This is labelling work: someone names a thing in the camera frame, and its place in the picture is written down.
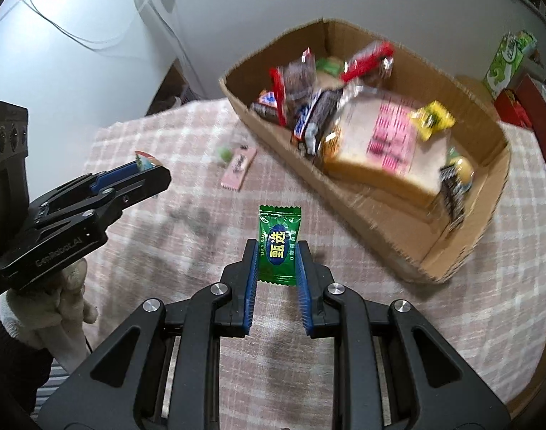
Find orange snack packet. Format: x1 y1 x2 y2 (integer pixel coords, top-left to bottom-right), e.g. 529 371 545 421
134 151 163 173

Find white cable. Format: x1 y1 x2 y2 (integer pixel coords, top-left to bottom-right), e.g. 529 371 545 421
18 0 166 54

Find red printed box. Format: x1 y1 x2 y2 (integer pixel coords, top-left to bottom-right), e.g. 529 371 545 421
494 90 531 128

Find person's left forearm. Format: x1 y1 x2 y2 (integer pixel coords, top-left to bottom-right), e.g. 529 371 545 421
0 305 54 417

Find black white patterned packet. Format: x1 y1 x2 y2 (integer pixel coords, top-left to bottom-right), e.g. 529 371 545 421
439 165 467 231

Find green snack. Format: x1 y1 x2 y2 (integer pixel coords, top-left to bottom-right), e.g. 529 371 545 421
315 56 345 77

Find checked tablecloth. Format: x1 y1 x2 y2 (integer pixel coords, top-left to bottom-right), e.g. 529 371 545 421
82 99 546 430

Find brown chocolate bar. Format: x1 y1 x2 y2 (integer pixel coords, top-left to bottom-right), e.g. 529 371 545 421
250 91 285 121
292 89 343 157

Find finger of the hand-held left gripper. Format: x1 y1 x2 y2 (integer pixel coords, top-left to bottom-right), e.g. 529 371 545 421
35 167 171 234
29 161 141 216

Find red snack stick packet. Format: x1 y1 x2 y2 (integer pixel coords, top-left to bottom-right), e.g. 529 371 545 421
270 66 290 125

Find bread packet with pink label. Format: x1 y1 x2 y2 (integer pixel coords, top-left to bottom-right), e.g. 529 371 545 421
322 87 450 209

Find person's left hand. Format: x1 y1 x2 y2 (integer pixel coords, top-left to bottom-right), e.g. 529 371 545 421
0 257 99 368

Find dark red box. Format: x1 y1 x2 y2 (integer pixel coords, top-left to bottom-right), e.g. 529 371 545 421
510 74 546 142

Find purple snack packet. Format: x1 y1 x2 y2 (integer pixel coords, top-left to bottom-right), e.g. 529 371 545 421
282 49 318 126

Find yellow snack packet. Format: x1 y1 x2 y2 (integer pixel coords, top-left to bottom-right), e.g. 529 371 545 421
408 101 456 140

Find cardboard box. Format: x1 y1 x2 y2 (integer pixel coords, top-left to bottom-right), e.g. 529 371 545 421
218 18 512 284

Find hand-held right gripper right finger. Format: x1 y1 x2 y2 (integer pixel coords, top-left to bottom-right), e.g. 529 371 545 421
296 240 512 430

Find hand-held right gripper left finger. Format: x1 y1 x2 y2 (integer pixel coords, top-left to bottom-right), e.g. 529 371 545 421
35 239 261 430

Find dark green candy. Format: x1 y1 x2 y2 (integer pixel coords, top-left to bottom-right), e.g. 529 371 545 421
256 205 303 287

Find green tissue pack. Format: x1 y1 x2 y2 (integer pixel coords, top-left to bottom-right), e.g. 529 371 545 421
483 30 538 99

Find pink snack packet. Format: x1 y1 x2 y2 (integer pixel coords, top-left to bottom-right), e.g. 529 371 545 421
220 147 258 191

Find grey striped cloth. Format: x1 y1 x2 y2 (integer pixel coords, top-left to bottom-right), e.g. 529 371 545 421
33 358 83 413

